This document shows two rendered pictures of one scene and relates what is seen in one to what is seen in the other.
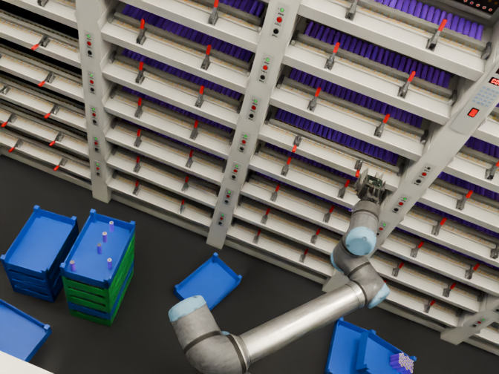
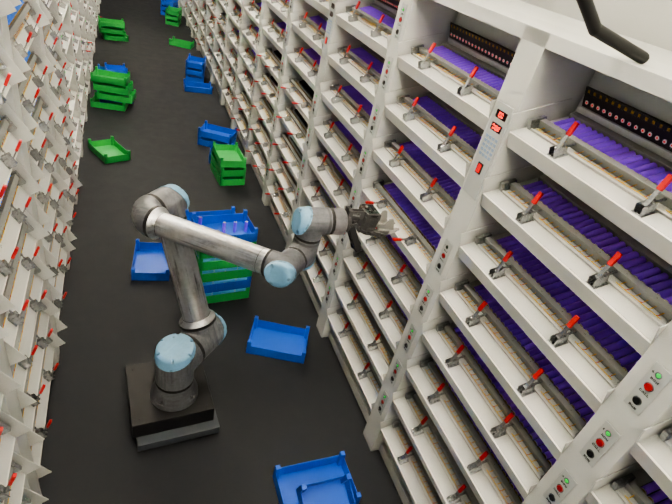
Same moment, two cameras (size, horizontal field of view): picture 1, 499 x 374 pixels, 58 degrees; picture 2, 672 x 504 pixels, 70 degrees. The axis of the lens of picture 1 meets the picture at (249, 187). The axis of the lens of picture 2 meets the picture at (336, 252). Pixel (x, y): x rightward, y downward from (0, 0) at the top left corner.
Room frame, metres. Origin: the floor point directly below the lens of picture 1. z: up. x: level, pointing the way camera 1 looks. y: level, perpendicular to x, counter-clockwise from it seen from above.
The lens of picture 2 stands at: (0.31, -1.59, 1.86)
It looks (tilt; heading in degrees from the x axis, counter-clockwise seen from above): 34 degrees down; 58
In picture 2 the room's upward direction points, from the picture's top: 15 degrees clockwise
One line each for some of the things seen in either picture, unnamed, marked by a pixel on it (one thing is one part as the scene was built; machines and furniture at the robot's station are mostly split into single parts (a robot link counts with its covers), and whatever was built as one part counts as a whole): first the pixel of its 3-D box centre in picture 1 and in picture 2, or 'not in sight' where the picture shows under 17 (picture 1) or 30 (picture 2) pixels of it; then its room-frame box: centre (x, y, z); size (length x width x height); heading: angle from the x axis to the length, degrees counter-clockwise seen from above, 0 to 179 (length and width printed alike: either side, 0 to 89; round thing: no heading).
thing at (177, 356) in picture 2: not in sight; (176, 360); (0.55, -0.24, 0.32); 0.17 x 0.15 x 0.18; 43
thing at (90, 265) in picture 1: (99, 247); (224, 226); (0.91, 0.52, 0.44); 0.30 x 0.20 x 0.08; 3
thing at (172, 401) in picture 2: not in sight; (174, 384); (0.55, -0.25, 0.19); 0.19 x 0.19 x 0.10
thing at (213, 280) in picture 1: (208, 285); (278, 339); (1.12, 0.04, 0.04); 0.30 x 0.20 x 0.08; 153
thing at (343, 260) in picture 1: (349, 254); (302, 250); (0.92, -0.40, 0.95); 0.12 x 0.09 x 0.12; 43
